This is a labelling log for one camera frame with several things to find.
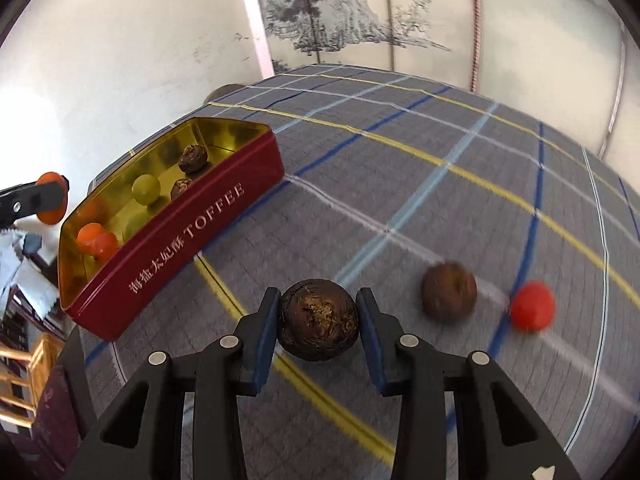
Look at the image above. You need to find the green fruit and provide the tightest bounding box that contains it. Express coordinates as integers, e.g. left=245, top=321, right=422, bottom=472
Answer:
left=122, top=212, right=151, bottom=241
left=131, top=174, right=162, bottom=206

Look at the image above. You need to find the light brown round fruit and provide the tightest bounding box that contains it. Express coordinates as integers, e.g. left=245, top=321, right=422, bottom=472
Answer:
left=420, top=261, right=478, bottom=323

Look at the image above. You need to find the red tomato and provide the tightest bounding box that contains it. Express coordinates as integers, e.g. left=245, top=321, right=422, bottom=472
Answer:
left=509, top=281, right=557, bottom=333

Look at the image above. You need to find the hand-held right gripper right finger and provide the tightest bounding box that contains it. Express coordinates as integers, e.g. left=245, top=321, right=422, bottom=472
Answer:
left=356, top=287, right=583, bottom=480

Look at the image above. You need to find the red tin box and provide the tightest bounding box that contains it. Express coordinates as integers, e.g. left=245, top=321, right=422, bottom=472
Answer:
left=57, top=116, right=286, bottom=341

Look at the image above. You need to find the large orange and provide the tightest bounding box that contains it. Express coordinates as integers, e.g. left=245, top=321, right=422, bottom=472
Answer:
left=37, top=171, right=70, bottom=226

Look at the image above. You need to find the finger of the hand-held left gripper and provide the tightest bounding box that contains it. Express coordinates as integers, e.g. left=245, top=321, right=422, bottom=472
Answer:
left=0, top=177, right=69, bottom=228

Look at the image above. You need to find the wooden chair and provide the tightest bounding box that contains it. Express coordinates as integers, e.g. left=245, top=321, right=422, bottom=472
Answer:
left=0, top=332, right=66, bottom=436

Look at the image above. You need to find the small orange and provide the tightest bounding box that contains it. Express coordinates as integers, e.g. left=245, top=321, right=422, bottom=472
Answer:
left=92, top=232, right=121, bottom=262
left=76, top=222, right=108, bottom=252

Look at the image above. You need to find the white cloth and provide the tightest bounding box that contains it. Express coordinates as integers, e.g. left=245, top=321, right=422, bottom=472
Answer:
left=0, top=220, right=53, bottom=313

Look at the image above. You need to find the ink landscape folding screen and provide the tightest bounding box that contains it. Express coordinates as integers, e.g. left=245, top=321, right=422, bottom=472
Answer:
left=235, top=0, right=640, bottom=161

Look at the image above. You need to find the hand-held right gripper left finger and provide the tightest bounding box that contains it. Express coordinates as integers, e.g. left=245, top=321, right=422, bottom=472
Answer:
left=65, top=287, right=281, bottom=480

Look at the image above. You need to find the brown round object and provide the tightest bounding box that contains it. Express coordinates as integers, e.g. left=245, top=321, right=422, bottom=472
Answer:
left=202, top=84, right=246, bottom=106

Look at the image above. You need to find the dark red cloth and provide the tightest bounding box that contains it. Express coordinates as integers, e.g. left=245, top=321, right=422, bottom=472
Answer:
left=30, top=365, right=83, bottom=466

